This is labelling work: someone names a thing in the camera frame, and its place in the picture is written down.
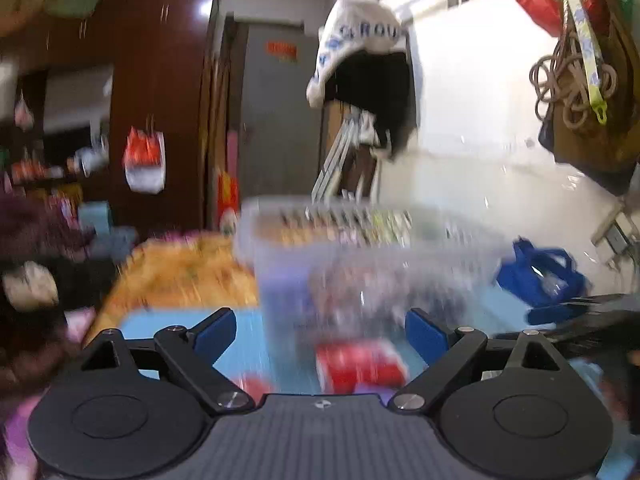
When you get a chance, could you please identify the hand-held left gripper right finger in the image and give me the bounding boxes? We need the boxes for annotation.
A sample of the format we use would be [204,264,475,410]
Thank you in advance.
[387,308,567,415]

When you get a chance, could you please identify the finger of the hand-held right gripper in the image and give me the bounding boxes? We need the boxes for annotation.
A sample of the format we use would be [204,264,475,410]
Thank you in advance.
[492,310,640,361]
[526,294,640,327]

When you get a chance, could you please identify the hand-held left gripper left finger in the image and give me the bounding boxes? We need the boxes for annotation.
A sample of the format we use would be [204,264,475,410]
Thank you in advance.
[75,307,256,416]

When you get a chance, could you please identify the red item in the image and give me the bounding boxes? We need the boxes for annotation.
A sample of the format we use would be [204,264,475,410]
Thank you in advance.
[240,375,271,403]

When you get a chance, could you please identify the red box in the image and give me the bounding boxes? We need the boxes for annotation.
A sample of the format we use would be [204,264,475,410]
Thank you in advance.
[315,340,410,393]

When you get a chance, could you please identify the white plastic basket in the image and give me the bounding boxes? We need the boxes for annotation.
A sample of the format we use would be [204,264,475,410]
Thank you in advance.
[234,196,518,361]

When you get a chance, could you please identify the blue tote bag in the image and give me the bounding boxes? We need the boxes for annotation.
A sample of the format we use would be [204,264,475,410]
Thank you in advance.
[495,237,587,311]

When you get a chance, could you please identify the yellow blanket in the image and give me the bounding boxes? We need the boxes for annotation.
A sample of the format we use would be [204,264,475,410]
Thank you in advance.
[95,232,261,331]

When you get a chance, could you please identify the grey blue cloth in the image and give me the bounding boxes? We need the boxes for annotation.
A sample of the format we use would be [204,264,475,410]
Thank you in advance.
[90,227,138,261]

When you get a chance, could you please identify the teal box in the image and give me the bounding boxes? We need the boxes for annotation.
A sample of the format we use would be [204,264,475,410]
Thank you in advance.
[77,201,113,236]

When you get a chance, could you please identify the red white plastic bag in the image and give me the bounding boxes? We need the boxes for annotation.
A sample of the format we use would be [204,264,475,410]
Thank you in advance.
[124,125,167,195]

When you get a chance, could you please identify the brown hanging bag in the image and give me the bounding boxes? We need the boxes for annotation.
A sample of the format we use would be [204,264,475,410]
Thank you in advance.
[537,0,640,196]

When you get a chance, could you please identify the metal crutches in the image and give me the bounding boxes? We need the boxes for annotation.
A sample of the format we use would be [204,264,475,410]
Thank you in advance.
[311,110,381,203]

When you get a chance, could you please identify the pile of clothes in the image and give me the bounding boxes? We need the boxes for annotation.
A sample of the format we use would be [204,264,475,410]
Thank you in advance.
[0,195,96,401]

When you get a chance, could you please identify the grey door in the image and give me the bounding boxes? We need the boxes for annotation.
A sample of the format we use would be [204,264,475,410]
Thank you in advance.
[235,22,326,201]

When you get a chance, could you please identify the brown wooden wardrobe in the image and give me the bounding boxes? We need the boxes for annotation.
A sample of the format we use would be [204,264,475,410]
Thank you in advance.
[0,0,221,233]

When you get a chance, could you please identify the pink plastic bag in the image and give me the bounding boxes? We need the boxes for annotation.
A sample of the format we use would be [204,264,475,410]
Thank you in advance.
[14,92,35,131]

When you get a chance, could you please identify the white black hanging jacket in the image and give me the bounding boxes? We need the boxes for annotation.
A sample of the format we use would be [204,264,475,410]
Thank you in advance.
[306,0,420,161]

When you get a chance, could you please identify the wall power adapter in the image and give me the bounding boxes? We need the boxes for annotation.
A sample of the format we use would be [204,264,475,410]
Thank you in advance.
[590,200,640,266]

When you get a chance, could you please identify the coiled brown rope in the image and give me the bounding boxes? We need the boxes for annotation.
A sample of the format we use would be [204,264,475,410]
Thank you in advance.
[529,35,618,131]

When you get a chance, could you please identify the yellow green strap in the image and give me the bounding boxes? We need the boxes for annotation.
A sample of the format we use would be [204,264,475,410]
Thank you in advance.
[552,0,608,126]

